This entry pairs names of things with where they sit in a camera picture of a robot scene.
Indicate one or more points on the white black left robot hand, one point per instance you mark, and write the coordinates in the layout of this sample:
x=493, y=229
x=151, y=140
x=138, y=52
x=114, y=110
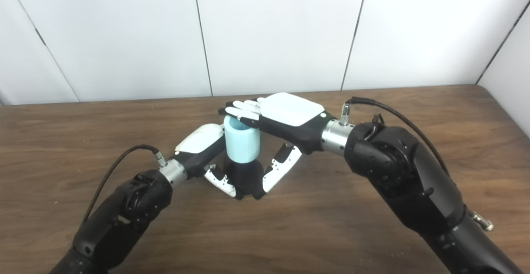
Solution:
x=198, y=141

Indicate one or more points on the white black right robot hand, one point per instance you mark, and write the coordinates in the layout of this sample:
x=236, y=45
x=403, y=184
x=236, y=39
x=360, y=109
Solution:
x=294, y=112

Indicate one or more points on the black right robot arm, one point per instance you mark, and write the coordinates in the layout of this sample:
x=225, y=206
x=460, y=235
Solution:
x=414, y=174

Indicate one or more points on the black flared nozzle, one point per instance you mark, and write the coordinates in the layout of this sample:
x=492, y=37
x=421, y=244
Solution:
x=244, y=179

